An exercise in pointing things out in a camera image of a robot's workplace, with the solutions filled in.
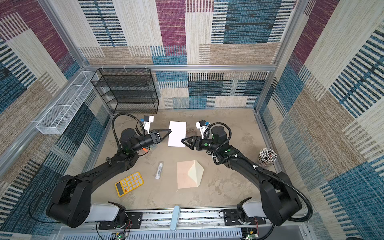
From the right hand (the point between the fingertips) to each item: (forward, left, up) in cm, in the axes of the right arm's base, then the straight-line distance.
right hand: (185, 143), depth 77 cm
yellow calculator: (-14, +34, -20) cm, 41 cm away
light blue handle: (-30, +6, -18) cm, 35 cm away
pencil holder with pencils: (-7, -40, -3) cm, 41 cm away
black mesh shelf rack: (+47, +42, -2) cm, 63 cm away
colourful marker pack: (-4, +19, +3) cm, 20 cm away
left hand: (+3, +6, +7) cm, 10 cm away
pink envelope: (-8, -1, -21) cm, 23 cm away
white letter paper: (+4, +3, +4) cm, 6 cm away
